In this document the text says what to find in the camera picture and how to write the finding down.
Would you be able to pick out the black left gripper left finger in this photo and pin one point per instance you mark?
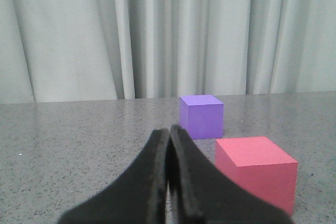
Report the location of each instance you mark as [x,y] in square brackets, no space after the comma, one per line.
[136,196]

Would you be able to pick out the grey-green pleated curtain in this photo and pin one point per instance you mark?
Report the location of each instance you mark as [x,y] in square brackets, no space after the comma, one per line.
[71,50]

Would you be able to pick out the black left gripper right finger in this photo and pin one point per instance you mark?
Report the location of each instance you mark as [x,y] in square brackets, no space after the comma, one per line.
[200,193]

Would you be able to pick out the purple foam cube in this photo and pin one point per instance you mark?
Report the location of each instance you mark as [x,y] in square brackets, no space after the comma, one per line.
[202,116]

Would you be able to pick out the red foam cube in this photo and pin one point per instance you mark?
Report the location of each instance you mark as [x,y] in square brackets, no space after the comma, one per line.
[261,167]

